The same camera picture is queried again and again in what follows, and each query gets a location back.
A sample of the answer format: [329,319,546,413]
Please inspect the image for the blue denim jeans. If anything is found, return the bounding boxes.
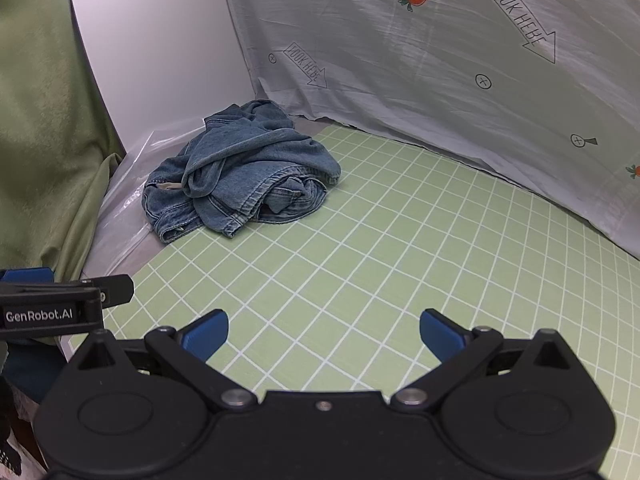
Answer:
[142,100,341,244]

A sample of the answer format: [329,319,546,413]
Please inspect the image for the clear plastic bag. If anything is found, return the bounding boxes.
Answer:
[81,117,204,278]

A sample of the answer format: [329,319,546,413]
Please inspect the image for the green grid cutting mat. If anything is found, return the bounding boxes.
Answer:
[69,122,640,480]

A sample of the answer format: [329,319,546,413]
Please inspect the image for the green fabric curtain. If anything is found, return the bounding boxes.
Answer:
[1,0,125,282]

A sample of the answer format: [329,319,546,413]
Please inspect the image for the white board panel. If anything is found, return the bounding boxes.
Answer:
[72,0,255,148]

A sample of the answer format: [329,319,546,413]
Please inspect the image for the grey printed carrot sheet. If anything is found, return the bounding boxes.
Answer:
[227,0,639,254]

